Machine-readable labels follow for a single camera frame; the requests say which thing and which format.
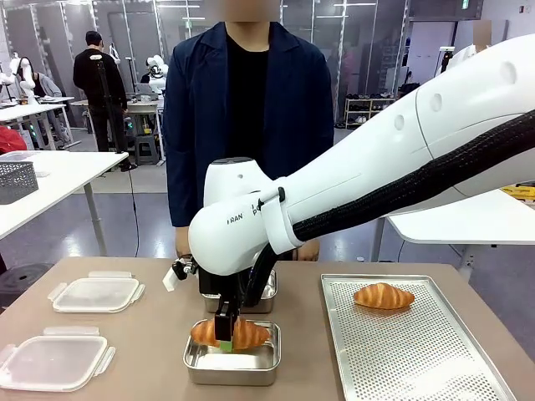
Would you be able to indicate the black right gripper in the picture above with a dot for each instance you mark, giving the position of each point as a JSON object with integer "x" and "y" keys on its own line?
{"x": 213, "y": 284}

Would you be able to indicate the golden croissant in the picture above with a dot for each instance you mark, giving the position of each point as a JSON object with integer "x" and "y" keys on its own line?
{"x": 251, "y": 334}
{"x": 382, "y": 296}

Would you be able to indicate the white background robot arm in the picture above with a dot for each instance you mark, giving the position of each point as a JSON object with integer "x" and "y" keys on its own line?
{"x": 23, "y": 79}

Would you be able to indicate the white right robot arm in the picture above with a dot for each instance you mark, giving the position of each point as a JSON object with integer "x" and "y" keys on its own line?
{"x": 376, "y": 167}

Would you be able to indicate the square steel airtight container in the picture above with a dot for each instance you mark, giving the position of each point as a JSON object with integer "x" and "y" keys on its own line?
{"x": 269, "y": 292}
{"x": 230, "y": 367}

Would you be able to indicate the translucent plastic container lid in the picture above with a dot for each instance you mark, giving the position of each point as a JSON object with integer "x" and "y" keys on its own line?
{"x": 52, "y": 363}
{"x": 96, "y": 294}

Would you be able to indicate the person's right hand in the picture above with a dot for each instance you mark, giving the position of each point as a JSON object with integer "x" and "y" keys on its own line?
{"x": 182, "y": 242}

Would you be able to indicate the person's left hand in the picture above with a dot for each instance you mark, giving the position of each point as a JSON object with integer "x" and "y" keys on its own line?
{"x": 309, "y": 251}

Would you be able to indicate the perforated steel baking tray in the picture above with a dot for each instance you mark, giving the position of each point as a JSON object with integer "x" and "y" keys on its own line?
{"x": 401, "y": 355}

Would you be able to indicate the grey plastic stool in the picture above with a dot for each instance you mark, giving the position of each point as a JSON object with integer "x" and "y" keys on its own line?
{"x": 147, "y": 150}

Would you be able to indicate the person in navy jacket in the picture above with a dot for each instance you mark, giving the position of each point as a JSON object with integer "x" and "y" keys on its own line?
{"x": 292, "y": 125}

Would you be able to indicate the black round stool seat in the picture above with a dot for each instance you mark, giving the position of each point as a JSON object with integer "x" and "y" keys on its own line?
{"x": 23, "y": 284}

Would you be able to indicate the white side table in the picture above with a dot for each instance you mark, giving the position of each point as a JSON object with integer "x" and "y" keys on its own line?
{"x": 58, "y": 184}

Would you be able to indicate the black tripod stand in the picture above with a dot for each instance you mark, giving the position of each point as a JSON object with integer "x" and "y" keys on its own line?
{"x": 109, "y": 108}

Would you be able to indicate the white shoe rack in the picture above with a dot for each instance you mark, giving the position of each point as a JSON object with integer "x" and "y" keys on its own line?
{"x": 368, "y": 109}

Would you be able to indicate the white humanoid background robot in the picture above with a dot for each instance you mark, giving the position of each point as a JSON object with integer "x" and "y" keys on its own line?
{"x": 155, "y": 75}

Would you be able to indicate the grey perforated basket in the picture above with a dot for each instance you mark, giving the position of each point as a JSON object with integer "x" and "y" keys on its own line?
{"x": 16, "y": 180}

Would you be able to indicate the white table with rounded edge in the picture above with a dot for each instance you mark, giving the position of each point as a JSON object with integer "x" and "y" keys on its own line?
{"x": 468, "y": 217}

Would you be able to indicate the standing person in black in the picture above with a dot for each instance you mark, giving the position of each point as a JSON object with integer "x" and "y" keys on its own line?
{"x": 100, "y": 87}

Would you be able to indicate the white background desk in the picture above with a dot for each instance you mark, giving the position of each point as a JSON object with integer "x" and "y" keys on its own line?
{"x": 35, "y": 117}

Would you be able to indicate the red cloth item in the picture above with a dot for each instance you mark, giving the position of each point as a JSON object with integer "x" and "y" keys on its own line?
{"x": 10, "y": 140}

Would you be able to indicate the seated person in grey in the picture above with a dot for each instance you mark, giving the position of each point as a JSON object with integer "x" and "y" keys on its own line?
{"x": 42, "y": 85}

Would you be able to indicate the yellow black box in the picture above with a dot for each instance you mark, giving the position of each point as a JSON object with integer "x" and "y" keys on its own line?
{"x": 520, "y": 194}

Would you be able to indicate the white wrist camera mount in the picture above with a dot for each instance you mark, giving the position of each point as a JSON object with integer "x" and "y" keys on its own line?
{"x": 177, "y": 275}

